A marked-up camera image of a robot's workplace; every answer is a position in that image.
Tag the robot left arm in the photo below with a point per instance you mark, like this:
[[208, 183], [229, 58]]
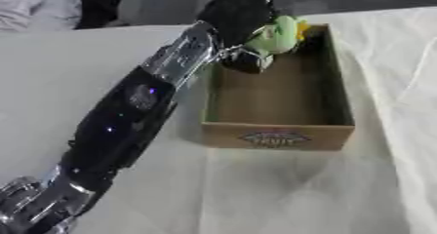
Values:
[[125, 114]]

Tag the green soft toy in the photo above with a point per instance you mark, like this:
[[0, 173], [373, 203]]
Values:
[[279, 33]]

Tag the person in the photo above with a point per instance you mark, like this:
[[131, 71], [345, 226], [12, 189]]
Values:
[[51, 4]]

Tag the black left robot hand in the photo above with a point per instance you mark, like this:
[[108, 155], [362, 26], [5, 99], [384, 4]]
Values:
[[239, 13]]

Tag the tan cardboard box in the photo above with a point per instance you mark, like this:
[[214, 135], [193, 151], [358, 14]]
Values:
[[279, 114]]

